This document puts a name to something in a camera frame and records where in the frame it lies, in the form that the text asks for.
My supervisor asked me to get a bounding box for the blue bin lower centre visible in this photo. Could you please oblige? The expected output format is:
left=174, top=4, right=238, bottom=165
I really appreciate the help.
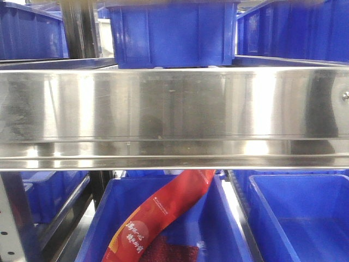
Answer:
left=76, top=175, right=252, bottom=261

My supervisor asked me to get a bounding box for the red printed snack bag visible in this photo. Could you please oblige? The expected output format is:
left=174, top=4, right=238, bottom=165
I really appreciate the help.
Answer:
left=102, top=170, right=215, bottom=261

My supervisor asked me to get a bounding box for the dark red textured packet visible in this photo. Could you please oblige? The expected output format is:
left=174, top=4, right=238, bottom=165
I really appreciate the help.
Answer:
left=139, top=235, right=199, bottom=262

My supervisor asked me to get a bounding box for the blue bin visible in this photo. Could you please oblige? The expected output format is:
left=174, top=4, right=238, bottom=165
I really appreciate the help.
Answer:
left=20, top=170, right=88, bottom=224
left=1, top=1, right=69, bottom=60
left=76, top=175, right=252, bottom=261
left=106, top=1, right=238, bottom=69
left=249, top=175, right=348, bottom=261
left=237, top=1, right=348, bottom=63

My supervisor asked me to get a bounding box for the black shelf upright post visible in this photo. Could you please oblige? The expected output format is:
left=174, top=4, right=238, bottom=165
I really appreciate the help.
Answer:
left=60, top=0, right=100, bottom=59

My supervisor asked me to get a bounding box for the blue bin lower right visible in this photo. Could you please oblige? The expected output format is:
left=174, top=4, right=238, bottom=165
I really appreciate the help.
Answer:
left=249, top=175, right=348, bottom=261

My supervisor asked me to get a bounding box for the blue bin upper right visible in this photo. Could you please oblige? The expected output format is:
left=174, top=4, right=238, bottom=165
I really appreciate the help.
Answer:
left=237, top=1, right=348, bottom=63

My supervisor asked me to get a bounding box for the blue bin lower left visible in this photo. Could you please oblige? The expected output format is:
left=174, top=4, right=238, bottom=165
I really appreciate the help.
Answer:
left=20, top=170, right=88, bottom=224

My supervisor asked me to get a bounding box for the grey perforated shelf post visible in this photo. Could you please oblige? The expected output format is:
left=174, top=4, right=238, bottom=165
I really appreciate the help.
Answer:
left=1, top=172, right=42, bottom=261

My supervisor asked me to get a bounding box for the blue bin upper left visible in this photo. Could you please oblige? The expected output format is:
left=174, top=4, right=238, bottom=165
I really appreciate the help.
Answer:
left=1, top=1, right=69, bottom=60

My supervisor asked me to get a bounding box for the blue bin upper centre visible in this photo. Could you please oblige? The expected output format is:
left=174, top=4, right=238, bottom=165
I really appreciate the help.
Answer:
left=106, top=1, right=238, bottom=69

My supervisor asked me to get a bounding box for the stainless steel shelf rail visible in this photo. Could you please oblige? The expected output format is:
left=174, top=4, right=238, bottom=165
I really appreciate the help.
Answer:
left=1, top=67, right=348, bottom=171

